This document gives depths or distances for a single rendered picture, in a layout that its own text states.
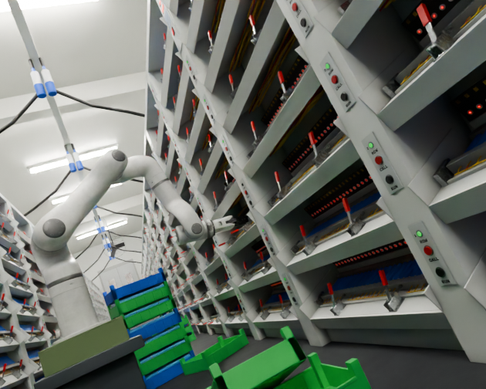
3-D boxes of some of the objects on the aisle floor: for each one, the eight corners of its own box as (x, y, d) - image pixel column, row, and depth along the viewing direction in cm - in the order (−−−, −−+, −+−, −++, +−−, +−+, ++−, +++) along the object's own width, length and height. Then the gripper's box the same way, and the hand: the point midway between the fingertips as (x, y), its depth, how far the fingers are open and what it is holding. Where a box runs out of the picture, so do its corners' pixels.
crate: (146, 394, 179) (140, 377, 181) (135, 393, 195) (130, 377, 197) (198, 363, 197) (193, 349, 199) (184, 366, 213) (179, 352, 215)
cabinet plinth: (532, 355, 61) (515, 326, 62) (231, 334, 260) (228, 327, 261) (585, 314, 66) (568, 288, 68) (251, 324, 266) (248, 317, 267)
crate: (209, 369, 170) (203, 352, 171) (184, 375, 182) (178, 360, 183) (249, 343, 193) (243, 328, 195) (224, 350, 205) (219, 336, 207)
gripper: (208, 239, 175) (244, 231, 181) (215, 231, 160) (253, 222, 166) (204, 224, 177) (240, 217, 183) (210, 215, 162) (248, 207, 168)
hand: (242, 221), depth 174 cm, fingers open, 3 cm apart
